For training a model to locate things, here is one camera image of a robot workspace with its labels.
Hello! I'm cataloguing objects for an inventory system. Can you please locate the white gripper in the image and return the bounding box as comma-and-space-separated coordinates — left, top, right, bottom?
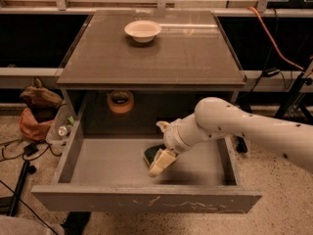
149, 117, 196, 177

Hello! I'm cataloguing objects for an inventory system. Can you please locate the green and yellow sponge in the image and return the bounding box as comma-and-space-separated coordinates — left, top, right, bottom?
144, 144, 165, 165

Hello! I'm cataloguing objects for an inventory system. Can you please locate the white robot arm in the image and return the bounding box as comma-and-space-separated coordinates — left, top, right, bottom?
150, 97, 313, 177

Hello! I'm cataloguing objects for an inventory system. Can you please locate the grey open drawer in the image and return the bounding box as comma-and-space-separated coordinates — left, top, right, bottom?
30, 91, 262, 214

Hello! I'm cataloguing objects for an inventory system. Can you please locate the grey cabinet counter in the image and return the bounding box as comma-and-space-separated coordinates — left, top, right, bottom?
58, 10, 246, 89

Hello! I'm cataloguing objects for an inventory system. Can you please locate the brown tape roll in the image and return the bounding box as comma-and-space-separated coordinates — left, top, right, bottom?
107, 90, 134, 114

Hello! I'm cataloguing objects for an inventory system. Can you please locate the clear plastic bottle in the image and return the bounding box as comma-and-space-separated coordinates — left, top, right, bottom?
46, 105, 73, 151

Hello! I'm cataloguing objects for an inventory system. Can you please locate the white bowl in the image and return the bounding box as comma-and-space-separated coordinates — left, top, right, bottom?
124, 21, 161, 43

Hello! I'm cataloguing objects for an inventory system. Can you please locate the black stand base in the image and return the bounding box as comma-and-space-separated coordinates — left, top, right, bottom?
234, 57, 313, 154

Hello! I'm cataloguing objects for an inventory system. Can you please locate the black power adapter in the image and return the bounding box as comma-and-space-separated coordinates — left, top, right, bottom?
23, 143, 38, 157

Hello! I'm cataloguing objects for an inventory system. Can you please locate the brown cloth bag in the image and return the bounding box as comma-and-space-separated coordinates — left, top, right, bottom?
20, 77, 63, 109

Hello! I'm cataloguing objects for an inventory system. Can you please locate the orange cloth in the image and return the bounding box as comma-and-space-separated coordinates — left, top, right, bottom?
19, 108, 54, 141

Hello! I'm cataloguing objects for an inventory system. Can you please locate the black tripod leg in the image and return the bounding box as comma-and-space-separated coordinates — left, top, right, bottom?
7, 161, 30, 216

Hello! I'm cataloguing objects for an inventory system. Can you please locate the black plug on rail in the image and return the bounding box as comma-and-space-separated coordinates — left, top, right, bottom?
262, 68, 280, 77

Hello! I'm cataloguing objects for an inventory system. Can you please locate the orange cable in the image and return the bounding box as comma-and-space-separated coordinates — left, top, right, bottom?
246, 5, 306, 72

